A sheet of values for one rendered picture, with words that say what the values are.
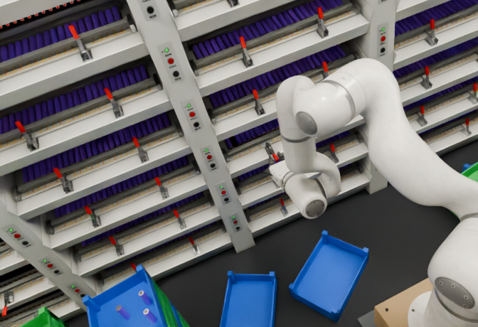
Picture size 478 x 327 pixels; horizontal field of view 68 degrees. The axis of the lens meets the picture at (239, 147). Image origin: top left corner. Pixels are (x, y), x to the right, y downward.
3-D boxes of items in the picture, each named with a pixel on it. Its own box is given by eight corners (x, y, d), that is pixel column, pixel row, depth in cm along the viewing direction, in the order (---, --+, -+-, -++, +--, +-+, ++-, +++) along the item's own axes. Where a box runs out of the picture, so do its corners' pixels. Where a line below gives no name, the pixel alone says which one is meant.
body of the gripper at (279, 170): (282, 196, 119) (271, 179, 128) (310, 184, 120) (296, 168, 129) (277, 178, 115) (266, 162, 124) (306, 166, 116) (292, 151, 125)
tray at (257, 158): (368, 121, 145) (373, 108, 137) (230, 178, 139) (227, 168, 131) (342, 87, 155) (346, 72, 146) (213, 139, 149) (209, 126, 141)
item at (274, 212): (368, 185, 169) (374, 172, 157) (252, 235, 163) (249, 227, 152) (346, 151, 179) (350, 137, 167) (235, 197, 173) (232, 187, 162)
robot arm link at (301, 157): (328, 106, 98) (331, 180, 117) (274, 125, 96) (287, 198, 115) (345, 122, 91) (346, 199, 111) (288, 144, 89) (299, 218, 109)
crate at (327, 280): (337, 323, 132) (336, 313, 127) (290, 296, 144) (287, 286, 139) (369, 259, 147) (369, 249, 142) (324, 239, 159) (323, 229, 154)
